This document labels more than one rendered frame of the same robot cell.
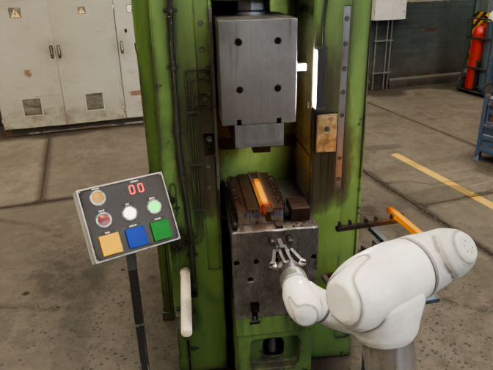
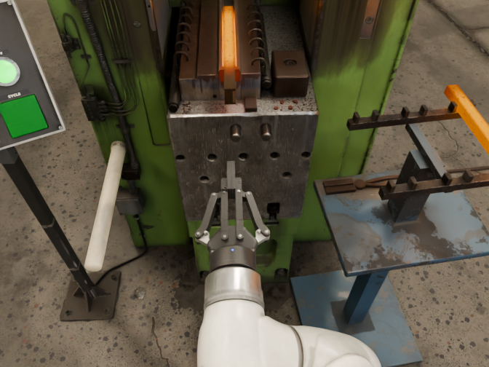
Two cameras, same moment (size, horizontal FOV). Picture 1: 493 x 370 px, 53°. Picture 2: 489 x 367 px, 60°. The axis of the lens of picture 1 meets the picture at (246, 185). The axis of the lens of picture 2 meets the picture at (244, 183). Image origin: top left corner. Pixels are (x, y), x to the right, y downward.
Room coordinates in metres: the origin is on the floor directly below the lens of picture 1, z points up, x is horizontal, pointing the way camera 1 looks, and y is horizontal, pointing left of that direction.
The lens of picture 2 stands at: (1.06, -0.19, 1.60)
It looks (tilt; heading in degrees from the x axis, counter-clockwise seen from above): 50 degrees down; 5
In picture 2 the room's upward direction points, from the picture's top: straight up
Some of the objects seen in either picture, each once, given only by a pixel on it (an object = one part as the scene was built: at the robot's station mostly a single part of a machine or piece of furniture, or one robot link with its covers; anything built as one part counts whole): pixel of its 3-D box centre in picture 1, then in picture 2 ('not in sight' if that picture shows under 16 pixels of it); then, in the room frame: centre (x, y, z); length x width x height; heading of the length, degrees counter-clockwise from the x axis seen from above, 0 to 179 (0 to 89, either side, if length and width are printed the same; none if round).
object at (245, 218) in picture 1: (253, 196); (220, 39); (2.13, -0.03, 0.96); 0.42 x 0.20 x 0.09; 7
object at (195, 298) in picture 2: not in sight; (229, 282); (1.87, -0.06, 0.01); 0.58 x 0.39 x 0.01; 97
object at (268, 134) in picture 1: (252, 122); not in sight; (2.13, -0.03, 1.32); 0.42 x 0.20 x 0.10; 7
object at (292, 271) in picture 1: (293, 281); (233, 293); (1.35, -0.15, 1.00); 0.09 x 0.06 x 0.09; 97
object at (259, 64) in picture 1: (261, 64); not in sight; (2.13, -0.08, 1.56); 0.42 x 0.39 x 0.40; 7
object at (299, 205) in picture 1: (298, 208); (289, 73); (2.00, -0.23, 0.95); 0.12 x 0.08 x 0.06; 7
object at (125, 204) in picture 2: (185, 318); (129, 200); (1.99, 0.31, 0.36); 0.09 x 0.07 x 0.12; 97
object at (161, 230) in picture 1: (161, 230); (23, 116); (1.72, 0.34, 1.01); 0.07 x 0.05 x 0.07; 122
